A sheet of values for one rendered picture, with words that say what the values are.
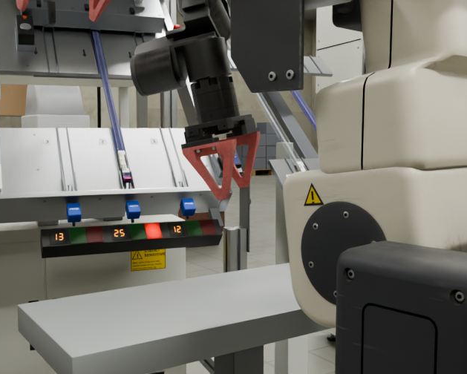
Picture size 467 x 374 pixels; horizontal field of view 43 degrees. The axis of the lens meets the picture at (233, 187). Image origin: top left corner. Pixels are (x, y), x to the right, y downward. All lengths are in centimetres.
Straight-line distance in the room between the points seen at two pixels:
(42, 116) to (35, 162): 646
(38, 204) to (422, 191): 76
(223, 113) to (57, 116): 698
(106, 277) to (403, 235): 105
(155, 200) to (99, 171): 13
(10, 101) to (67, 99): 269
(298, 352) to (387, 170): 100
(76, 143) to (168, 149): 19
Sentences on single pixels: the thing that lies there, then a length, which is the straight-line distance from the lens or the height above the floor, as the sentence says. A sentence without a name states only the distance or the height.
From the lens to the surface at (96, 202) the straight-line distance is 115.
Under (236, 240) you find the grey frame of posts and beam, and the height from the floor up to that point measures 62.
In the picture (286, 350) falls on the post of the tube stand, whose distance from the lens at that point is 150.
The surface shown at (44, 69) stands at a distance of 142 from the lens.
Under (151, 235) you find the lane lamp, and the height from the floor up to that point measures 65.
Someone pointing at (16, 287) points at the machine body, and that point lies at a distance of 148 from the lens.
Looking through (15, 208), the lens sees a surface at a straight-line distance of 114.
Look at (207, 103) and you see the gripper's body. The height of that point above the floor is 88.
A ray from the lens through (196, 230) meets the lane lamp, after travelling 116.
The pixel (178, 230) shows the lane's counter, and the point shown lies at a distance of 115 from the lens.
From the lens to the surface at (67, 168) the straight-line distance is 120.
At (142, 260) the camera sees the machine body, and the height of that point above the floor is 52.
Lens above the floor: 84
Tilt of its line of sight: 5 degrees down
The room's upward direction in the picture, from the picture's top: straight up
